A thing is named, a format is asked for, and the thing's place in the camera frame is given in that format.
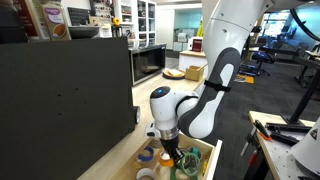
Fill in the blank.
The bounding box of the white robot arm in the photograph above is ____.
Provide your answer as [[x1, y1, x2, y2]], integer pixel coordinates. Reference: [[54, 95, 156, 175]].
[[145, 0, 315, 180]]

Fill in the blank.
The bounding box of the black metal tool chest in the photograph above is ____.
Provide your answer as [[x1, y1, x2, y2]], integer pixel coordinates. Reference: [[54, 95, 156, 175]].
[[0, 38, 135, 180]]

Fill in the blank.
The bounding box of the purple tape roll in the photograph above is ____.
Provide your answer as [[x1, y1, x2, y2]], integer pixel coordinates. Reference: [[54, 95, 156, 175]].
[[137, 146, 154, 162]]

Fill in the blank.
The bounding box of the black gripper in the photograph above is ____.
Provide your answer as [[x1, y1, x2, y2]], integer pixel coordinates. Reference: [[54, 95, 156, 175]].
[[161, 137, 183, 160]]

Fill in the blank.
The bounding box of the microwave oven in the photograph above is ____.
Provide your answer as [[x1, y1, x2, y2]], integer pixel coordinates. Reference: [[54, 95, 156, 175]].
[[129, 44, 166, 86]]

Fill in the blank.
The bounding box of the white tape roll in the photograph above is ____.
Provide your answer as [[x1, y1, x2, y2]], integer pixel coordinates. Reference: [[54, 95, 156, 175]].
[[136, 168, 155, 180]]

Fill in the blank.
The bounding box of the green tape roll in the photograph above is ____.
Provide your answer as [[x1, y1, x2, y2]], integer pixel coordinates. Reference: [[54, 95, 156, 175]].
[[177, 153, 200, 177]]

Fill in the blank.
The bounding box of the open wooden drawer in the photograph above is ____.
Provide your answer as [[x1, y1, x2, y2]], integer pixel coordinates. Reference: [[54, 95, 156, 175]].
[[109, 134, 222, 180]]

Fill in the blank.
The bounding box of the orange masking tape roll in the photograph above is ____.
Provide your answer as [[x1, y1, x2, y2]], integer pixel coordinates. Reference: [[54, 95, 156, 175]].
[[157, 149, 174, 167]]

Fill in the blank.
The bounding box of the black tape roll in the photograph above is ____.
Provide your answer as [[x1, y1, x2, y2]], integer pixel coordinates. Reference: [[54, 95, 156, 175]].
[[133, 106, 140, 124]]

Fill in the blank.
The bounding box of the white cabinet with shelves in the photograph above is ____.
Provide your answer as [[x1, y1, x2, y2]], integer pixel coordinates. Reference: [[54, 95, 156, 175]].
[[114, 0, 156, 48]]

